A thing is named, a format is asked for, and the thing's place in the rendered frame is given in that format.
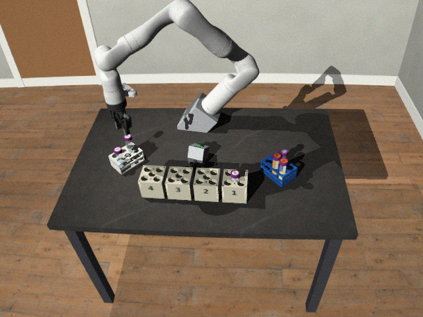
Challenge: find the white tube rack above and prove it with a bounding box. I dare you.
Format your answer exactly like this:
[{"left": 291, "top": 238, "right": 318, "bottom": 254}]
[{"left": 108, "top": 143, "right": 145, "bottom": 175}]

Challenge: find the purple-capped test tube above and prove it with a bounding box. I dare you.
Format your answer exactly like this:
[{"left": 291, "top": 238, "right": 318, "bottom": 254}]
[{"left": 280, "top": 149, "right": 288, "bottom": 158}]

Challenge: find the blue tube rack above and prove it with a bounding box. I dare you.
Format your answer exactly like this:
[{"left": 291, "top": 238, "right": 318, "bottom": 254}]
[{"left": 260, "top": 154, "right": 297, "bottom": 188}]

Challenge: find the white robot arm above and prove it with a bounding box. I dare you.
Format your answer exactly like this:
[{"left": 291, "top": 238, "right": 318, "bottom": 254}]
[{"left": 94, "top": 0, "right": 259, "bottom": 115}]

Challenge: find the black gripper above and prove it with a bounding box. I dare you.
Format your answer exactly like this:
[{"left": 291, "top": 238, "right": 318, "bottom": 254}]
[{"left": 106, "top": 99, "right": 132, "bottom": 136}]

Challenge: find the beige block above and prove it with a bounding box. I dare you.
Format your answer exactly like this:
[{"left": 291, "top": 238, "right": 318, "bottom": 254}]
[
  {"left": 165, "top": 166, "right": 194, "bottom": 201},
  {"left": 221, "top": 169, "right": 249, "bottom": 203},
  {"left": 138, "top": 165, "right": 168, "bottom": 199},
  {"left": 193, "top": 168, "right": 221, "bottom": 202}
]

